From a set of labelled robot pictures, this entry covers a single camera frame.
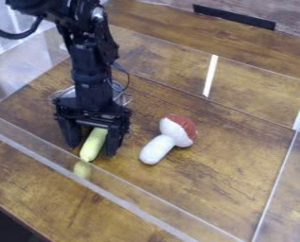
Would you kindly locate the clear acrylic back barrier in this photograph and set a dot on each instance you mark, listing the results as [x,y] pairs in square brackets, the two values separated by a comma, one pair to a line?
[240,86]

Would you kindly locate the clear acrylic barrier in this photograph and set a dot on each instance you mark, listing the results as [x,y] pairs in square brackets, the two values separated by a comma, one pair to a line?
[240,86]
[170,217]

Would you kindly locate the small stainless steel pot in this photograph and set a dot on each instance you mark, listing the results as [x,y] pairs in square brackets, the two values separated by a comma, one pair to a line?
[120,96]

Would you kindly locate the plush red cap mushroom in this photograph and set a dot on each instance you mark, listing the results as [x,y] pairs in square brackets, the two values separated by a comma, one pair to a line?
[179,133]

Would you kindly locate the light green plush spoon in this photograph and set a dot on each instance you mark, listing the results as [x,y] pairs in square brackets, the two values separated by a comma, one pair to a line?
[93,144]

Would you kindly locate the clear acrylic front barrier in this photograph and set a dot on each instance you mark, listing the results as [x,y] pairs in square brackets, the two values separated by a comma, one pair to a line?
[170,217]

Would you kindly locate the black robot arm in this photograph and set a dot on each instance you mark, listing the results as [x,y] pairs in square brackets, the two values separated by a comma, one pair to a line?
[87,105]

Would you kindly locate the black bar on table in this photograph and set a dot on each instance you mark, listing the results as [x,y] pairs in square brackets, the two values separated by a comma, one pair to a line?
[235,17]

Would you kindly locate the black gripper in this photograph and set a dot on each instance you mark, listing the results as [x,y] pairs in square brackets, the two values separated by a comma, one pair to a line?
[112,116]

